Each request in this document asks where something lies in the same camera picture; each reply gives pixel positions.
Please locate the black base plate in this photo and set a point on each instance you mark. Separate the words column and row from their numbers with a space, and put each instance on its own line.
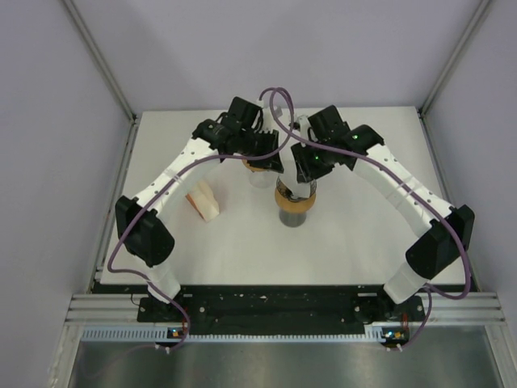
column 280, row 310

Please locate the aluminium frame rail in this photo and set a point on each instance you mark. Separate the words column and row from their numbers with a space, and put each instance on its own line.
column 477, row 309

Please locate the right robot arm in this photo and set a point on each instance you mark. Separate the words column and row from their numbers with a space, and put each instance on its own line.
column 443, row 231

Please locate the left corner aluminium post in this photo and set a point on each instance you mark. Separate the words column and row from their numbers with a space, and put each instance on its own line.
column 98, row 59

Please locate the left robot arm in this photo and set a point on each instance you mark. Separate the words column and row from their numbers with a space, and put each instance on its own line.
column 141, row 220

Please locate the corner aluminium post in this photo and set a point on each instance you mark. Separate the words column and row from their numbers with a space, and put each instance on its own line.
column 98, row 59
column 465, row 39

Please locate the grey ribbed glass dripper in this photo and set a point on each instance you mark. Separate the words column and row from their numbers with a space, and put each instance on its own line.
column 287, row 194

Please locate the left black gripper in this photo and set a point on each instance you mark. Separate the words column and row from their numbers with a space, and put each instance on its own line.
column 272, row 163

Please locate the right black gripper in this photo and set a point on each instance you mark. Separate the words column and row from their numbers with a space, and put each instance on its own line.
column 304, row 170

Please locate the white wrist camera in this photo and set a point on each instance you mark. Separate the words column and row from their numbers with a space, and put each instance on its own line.
column 268, row 111
column 303, row 126

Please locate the grey glass carafe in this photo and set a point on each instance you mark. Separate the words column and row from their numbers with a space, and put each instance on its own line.
column 292, row 220

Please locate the cream filter holder box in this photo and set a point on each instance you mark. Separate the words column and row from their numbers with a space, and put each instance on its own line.
column 202, row 199

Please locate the right corner aluminium post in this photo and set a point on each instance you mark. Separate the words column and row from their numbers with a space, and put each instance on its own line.
column 465, row 39

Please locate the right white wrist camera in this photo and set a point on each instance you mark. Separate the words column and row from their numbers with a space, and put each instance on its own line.
column 303, row 126

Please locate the clear glass cup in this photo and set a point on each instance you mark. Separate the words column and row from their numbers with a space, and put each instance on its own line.
column 261, row 179

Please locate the grey slotted cable duct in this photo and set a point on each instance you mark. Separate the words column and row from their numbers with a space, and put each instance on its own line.
column 169, row 335

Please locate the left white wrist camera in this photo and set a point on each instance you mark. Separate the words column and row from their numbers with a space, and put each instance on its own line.
column 268, row 111

